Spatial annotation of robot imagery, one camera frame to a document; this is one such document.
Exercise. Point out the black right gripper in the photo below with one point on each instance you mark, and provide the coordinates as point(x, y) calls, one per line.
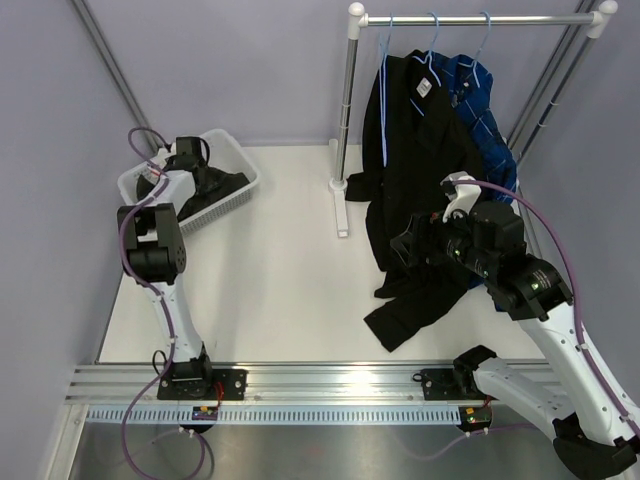
point(424, 226)

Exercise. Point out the light blue hanger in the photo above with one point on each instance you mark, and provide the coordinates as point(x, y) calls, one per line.
point(424, 86)
point(472, 65)
point(384, 44)

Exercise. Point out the dark pinstriped shirt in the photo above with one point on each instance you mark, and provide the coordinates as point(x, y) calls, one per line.
point(215, 190)

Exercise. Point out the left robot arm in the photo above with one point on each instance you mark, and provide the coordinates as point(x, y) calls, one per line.
point(153, 254)

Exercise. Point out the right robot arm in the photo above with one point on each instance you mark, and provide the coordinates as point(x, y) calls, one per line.
point(588, 424)

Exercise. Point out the plain black shirt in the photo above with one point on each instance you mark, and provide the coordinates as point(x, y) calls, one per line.
point(426, 142)

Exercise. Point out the blue plaid shirt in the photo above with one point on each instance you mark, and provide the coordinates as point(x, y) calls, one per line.
point(472, 105)

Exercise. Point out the white plastic basket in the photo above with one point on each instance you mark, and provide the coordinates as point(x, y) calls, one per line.
point(226, 154)

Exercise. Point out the metal clothes rack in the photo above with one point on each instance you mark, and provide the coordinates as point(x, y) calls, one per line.
point(582, 29)

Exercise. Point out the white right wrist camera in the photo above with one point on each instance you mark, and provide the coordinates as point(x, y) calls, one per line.
point(462, 193)

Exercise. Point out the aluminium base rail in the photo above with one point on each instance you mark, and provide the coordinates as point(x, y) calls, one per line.
point(273, 384)

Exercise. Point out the perforated cable duct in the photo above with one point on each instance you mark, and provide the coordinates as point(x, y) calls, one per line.
point(278, 415)

